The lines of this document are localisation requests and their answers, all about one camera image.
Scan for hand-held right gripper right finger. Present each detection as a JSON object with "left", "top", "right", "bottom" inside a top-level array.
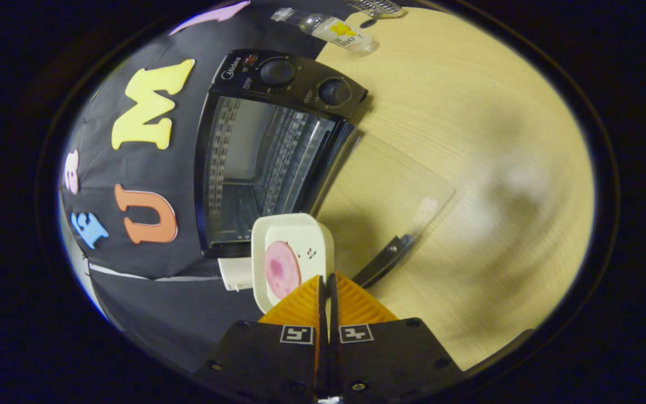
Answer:
[{"left": 326, "top": 272, "right": 464, "bottom": 400}]

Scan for white toaster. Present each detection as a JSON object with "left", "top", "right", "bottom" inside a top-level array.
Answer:
[{"left": 218, "top": 257, "right": 253, "bottom": 291}]

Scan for black backdrop cloth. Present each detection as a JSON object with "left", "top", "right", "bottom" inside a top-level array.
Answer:
[{"left": 59, "top": 0, "right": 357, "bottom": 374}]

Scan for clear glass bottle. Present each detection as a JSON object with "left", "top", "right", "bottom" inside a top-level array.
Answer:
[{"left": 271, "top": 7, "right": 380, "bottom": 57}]

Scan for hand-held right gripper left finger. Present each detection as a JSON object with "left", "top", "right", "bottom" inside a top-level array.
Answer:
[{"left": 194, "top": 274, "right": 324, "bottom": 402}]

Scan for pink ham slice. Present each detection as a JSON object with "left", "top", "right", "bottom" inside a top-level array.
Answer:
[{"left": 264, "top": 241, "right": 302, "bottom": 300}]

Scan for white square plate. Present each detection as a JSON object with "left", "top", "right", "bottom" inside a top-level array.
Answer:
[{"left": 251, "top": 213, "right": 335, "bottom": 314}]

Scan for black electric oven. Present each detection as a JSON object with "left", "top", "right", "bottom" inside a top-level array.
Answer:
[{"left": 194, "top": 49, "right": 456, "bottom": 290}]

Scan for clear glass cup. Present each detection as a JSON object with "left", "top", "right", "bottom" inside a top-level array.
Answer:
[{"left": 345, "top": 0, "right": 408, "bottom": 19}]

